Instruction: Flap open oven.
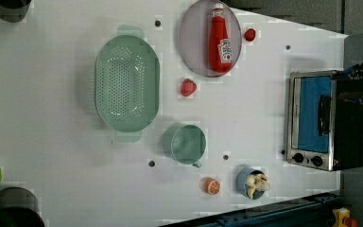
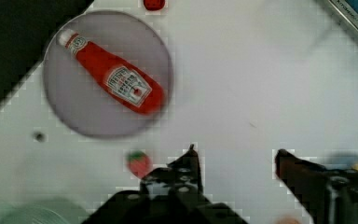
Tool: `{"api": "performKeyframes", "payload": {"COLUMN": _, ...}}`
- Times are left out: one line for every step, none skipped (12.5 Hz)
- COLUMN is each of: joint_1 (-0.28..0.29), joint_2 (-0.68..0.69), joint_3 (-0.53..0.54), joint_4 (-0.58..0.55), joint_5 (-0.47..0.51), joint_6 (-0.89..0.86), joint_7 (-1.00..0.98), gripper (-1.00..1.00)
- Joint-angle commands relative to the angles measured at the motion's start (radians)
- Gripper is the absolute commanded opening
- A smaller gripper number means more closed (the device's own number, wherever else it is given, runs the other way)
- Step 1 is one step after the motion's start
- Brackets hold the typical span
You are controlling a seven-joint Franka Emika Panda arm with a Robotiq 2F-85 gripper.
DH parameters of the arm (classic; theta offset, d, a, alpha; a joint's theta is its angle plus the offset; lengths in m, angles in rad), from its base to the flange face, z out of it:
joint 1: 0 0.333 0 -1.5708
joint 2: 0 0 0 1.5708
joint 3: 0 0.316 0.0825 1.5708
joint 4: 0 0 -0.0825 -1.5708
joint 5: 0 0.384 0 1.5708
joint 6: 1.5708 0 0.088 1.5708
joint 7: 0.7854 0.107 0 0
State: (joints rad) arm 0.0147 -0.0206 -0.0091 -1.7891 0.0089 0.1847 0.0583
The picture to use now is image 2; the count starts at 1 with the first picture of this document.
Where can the orange slice toy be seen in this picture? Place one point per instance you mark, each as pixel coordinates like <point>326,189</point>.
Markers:
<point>287,220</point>

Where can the blue bowl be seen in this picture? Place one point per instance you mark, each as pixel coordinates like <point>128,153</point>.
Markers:
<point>341,161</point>

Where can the red toy tomato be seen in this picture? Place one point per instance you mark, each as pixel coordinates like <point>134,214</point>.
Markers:
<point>154,5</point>

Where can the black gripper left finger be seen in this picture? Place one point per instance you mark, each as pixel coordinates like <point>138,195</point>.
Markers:
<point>169,195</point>

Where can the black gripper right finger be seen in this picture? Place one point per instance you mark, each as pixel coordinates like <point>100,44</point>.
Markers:
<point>330,196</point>

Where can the red ketchup bottle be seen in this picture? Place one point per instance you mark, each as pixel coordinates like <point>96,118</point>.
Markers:
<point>123,81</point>

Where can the green perforated colander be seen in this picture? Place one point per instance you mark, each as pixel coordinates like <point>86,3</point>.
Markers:
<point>55,211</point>

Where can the grey round plate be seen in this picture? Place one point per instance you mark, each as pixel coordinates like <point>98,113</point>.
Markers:
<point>76,98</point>

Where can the red toy strawberry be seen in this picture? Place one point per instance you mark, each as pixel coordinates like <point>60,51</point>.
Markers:
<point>138,163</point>

